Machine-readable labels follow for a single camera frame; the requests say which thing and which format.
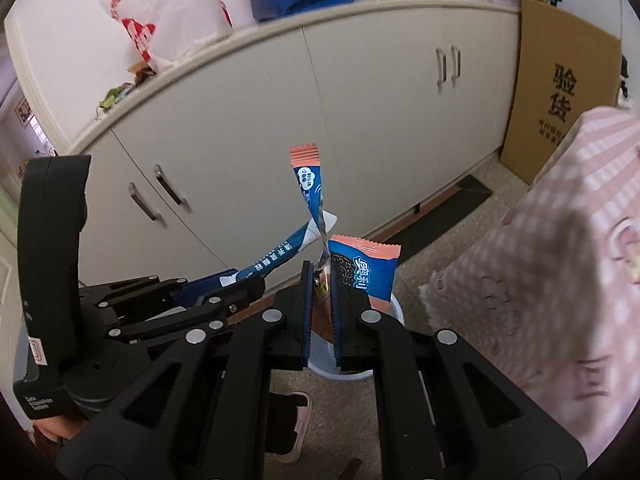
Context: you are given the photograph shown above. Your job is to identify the blue orange cookie wrapper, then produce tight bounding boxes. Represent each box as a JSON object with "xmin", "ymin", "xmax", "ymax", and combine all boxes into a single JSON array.
[{"xmin": 290, "ymin": 144, "xmax": 401, "ymax": 314}]

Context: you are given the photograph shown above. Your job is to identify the blue white long wrapper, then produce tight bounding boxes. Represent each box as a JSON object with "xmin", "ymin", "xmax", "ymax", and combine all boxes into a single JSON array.
[{"xmin": 219, "ymin": 219, "xmax": 321, "ymax": 287}]

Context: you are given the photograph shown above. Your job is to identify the light blue trash bin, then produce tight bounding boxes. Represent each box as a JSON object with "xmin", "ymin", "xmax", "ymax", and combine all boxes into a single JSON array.
[{"xmin": 305, "ymin": 292, "xmax": 407, "ymax": 382}]

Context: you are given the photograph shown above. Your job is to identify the person's left hand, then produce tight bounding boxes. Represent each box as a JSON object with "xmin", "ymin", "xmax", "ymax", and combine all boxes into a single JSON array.
[{"xmin": 34, "ymin": 415, "xmax": 88, "ymax": 442}]

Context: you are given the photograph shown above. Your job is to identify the pink slipper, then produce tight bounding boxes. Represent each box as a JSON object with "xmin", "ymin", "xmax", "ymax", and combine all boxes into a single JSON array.
[{"xmin": 269, "ymin": 391, "xmax": 312, "ymax": 464}]

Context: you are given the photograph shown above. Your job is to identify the white low cabinet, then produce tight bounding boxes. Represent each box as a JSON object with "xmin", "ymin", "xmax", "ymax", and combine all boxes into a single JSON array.
[{"xmin": 52, "ymin": 0, "xmax": 520, "ymax": 284}]

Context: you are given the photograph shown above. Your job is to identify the pink checkered tablecloth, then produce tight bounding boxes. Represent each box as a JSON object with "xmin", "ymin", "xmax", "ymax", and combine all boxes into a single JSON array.
[{"xmin": 420, "ymin": 107, "xmax": 639, "ymax": 462}]

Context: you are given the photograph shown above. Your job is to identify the white red plastic bag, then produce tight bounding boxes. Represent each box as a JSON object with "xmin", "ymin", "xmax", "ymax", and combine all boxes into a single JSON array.
[{"xmin": 100, "ymin": 0, "xmax": 233, "ymax": 73}]

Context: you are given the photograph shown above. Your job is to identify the large brown cardboard box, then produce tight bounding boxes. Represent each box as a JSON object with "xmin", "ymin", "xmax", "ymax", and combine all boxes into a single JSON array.
[{"xmin": 500, "ymin": 0, "xmax": 622, "ymax": 183}]

